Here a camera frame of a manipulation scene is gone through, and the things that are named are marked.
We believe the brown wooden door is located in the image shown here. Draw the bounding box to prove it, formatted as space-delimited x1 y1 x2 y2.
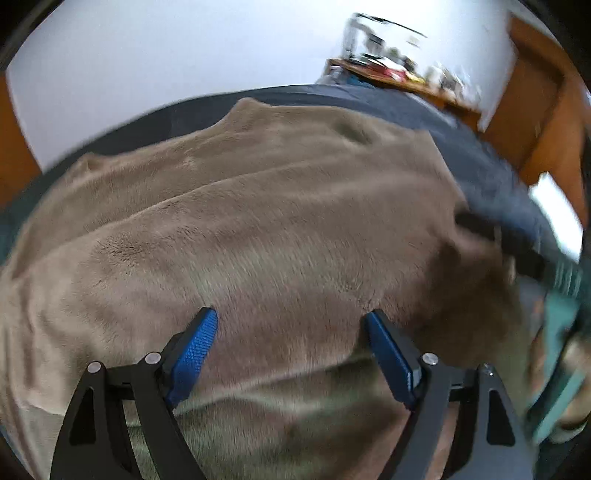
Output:
0 74 42 208

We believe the person's right hand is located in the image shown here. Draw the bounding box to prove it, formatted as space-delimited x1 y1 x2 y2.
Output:
526 330 591 444

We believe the wooden desk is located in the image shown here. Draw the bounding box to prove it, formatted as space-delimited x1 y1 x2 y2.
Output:
323 58 481 125

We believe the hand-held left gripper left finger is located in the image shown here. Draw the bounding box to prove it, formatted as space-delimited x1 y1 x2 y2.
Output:
50 307 219 480

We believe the brown wooden wardrobe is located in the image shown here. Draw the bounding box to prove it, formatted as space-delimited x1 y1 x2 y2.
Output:
480 14 591 185

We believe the beige fleece garment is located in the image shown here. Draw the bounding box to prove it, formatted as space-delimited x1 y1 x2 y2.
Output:
0 97 541 480

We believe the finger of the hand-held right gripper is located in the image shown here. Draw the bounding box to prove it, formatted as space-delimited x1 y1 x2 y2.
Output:
455 212 546 280

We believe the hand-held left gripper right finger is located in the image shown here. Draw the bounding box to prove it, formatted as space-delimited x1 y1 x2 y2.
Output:
364 309 536 480

